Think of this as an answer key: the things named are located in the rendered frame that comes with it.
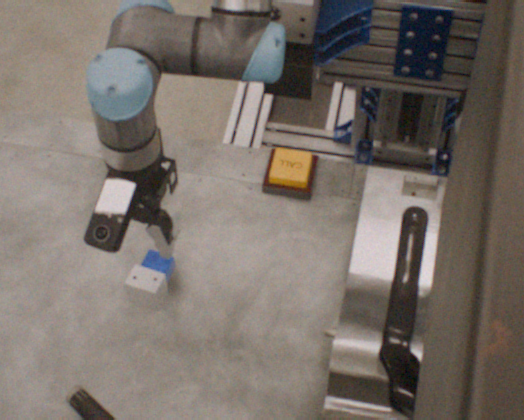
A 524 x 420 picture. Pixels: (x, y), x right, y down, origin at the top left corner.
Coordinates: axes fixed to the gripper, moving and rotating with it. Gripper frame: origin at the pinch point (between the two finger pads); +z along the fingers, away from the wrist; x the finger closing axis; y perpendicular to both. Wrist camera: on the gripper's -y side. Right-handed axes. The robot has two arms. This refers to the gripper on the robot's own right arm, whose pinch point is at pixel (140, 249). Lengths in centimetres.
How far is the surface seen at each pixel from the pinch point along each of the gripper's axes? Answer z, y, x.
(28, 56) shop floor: 91, 99, 90
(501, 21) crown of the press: -106, -49, -46
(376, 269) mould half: 4.4, 11.5, -32.0
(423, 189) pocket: 6.2, 29.1, -34.1
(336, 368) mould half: -0.3, -8.0, -32.2
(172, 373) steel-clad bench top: 12.9, -10.7, -8.7
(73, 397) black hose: 10.1, -20.1, 2.0
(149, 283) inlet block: 7.4, -0.9, -1.1
